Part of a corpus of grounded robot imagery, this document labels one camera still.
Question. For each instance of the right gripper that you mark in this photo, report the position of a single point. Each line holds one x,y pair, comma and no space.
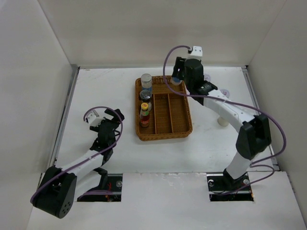
180,64

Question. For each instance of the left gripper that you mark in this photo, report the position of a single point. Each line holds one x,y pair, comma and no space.
115,118

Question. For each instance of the white-lid blue-label shaker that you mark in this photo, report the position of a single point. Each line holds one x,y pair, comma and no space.
176,81

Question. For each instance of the yellow-cap hot sauce bottle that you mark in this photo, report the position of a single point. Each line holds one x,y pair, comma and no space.
144,115

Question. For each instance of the red-label spice jar back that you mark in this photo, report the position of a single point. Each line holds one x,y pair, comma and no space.
207,77

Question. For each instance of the red-label spice jar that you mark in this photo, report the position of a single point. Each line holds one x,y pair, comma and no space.
207,77
225,92

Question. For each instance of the silver-lid spice jar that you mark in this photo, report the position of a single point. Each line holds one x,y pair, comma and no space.
146,82

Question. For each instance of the black-top salt grinder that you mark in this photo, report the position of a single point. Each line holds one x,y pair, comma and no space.
146,97

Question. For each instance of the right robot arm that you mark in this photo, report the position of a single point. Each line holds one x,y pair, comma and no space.
254,134

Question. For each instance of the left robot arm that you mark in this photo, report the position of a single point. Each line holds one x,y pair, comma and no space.
84,176

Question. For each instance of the brown wicker divided tray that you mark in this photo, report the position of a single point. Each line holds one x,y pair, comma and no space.
170,114

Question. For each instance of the red-label spice jar right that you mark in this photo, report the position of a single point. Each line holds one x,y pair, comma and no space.
225,92

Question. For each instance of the black-cap white bottle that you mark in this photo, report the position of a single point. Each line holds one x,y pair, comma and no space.
221,121

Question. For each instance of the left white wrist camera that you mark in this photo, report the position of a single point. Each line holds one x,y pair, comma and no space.
93,119

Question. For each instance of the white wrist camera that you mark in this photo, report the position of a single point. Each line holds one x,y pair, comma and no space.
195,52
93,119

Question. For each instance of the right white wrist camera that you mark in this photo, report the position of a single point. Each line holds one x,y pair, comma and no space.
195,52

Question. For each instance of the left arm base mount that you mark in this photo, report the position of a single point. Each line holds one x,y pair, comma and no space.
99,186

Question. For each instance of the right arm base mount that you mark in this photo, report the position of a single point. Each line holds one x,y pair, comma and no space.
222,188

